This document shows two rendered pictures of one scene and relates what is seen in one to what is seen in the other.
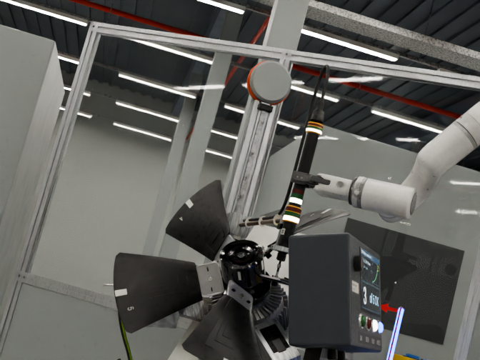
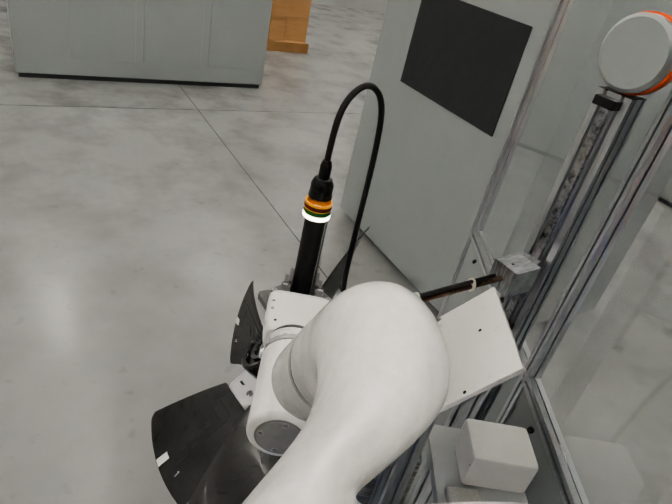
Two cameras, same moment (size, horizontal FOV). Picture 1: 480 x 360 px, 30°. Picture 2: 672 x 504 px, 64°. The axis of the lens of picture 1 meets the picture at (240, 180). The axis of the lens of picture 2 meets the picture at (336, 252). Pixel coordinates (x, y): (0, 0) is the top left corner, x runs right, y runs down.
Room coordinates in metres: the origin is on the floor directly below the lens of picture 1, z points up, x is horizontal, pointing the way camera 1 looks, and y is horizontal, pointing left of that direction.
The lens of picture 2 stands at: (2.12, -0.84, 2.00)
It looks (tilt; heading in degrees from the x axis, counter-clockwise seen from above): 32 degrees down; 62
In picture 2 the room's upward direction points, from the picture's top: 13 degrees clockwise
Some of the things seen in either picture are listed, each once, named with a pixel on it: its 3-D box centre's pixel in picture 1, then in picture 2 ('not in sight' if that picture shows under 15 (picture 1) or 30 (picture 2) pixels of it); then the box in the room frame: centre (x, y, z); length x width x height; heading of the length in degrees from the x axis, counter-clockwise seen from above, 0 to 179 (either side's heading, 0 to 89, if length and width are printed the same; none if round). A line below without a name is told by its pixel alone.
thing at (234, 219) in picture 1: (237, 225); (514, 274); (3.04, -0.03, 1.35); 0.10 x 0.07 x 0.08; 12
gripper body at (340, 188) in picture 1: (338, 187); (296, 325); (2.39, -0.26, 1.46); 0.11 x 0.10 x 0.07; 67
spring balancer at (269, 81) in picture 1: (268, 83); (641, 54); (3.13, -0.01, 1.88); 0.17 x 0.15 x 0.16; 67
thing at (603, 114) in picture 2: (243, 189); (549, 225); (3.09, -0.02, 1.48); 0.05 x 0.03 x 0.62; 102
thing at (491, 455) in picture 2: not in sight; (493, 450); (3.04, -0.21, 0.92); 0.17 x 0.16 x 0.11; 157
